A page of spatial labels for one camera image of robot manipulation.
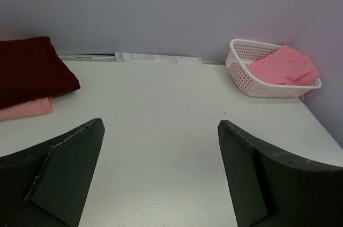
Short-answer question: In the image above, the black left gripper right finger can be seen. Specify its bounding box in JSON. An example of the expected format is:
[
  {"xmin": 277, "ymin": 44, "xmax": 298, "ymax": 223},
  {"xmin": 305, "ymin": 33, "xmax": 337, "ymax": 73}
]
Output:
[{"xmin": 218, "ymin": 120, "xmax": 342, "ymax": 226}]

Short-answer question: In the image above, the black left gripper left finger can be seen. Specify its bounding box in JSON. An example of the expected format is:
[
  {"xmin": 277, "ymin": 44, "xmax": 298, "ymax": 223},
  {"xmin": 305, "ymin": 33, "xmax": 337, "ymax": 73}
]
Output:
[{"xmin": 1, "ymin": 118, "xmax": 105, "ymax": 226}]

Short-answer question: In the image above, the pink t-shirt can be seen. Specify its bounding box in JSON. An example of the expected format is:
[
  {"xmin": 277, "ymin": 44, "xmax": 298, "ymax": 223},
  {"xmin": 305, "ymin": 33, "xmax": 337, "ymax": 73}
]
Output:
[{"xmin": 247, "ymin": 45, "xmax": 321, "ymax": 86}]

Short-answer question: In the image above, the white perforated plastic basket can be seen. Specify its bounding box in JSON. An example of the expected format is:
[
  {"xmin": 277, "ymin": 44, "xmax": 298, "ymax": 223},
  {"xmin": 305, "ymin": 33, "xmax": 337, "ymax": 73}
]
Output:
[{"xmin": 226, "ymin": 39, "xmax": 322, "ymax": 98}]

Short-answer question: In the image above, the peach folded t-shirt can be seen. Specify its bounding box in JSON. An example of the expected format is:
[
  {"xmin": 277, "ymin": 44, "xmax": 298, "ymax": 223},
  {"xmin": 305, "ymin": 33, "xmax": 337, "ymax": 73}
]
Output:
[{"xmin": 1, "ymin": 97, "xmax": 54, "ymax": 120}]

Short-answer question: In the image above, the dark red folded t-shirt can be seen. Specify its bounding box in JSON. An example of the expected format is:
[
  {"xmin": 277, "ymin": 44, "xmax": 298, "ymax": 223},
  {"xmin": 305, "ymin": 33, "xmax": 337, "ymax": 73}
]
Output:
[{"xmin": 1, "ymin": 36, "xmax": 80, "ymax": 109}]

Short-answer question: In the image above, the white paper sheet at wall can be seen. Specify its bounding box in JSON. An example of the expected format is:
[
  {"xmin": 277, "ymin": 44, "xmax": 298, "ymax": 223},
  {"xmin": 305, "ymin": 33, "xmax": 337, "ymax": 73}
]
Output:
[{"xmin": 115, "ymin": 52, "xmax": 203, "ymax": 64}]

